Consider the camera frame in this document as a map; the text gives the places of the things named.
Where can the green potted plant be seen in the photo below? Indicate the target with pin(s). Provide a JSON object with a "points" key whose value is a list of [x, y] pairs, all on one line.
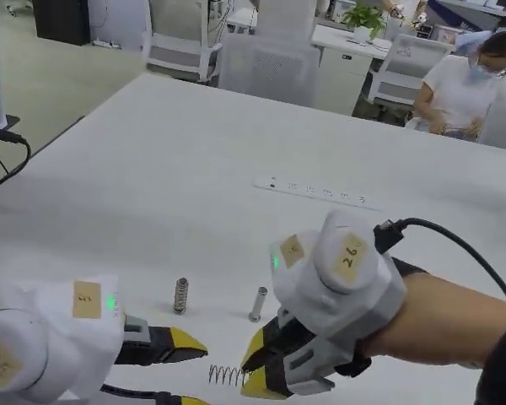
{"points": [[364, 19]]}

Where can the black cabinet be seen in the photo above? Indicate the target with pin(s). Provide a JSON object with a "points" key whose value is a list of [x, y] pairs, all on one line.
{"points": [[61, 21]]}

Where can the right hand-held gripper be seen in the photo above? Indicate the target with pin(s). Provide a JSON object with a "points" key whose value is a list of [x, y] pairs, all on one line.
{"points": [[346, 295]]}

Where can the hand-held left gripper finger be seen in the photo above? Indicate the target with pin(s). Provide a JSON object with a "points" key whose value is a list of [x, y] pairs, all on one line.
{"points": [[168, 399]]}

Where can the white office desk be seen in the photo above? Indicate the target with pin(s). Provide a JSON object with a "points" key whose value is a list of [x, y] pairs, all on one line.
{"points": [[346, 76]]}

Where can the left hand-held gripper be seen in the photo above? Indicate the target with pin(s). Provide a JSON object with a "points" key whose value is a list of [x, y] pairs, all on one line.
{"points": [[46, 337]]}

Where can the person's right hand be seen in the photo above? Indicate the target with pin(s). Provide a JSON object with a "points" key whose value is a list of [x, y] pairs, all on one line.
{"points": [[388, 341]]}

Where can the metal coil spring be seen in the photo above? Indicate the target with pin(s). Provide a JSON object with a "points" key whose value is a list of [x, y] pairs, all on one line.
{"points": [[225, 375], [181, 294]]}

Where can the person's right forearm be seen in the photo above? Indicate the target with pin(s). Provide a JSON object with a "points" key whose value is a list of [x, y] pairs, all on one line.
{"points": [[455, 327]]}

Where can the metal pin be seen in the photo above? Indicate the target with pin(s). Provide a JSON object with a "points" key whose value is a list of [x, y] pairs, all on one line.
{"points": [[180, 311], [259, 301]]}

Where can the white power strip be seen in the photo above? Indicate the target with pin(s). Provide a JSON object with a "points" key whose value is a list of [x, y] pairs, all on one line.
{"points": [[316, 192]]}

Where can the person's body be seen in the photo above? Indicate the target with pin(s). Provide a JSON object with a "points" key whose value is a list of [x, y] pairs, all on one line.
{"points": [[504, 371]]}

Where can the white mesh office chair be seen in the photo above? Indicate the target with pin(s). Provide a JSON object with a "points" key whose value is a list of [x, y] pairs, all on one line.
{"points": [[274, 63]]}

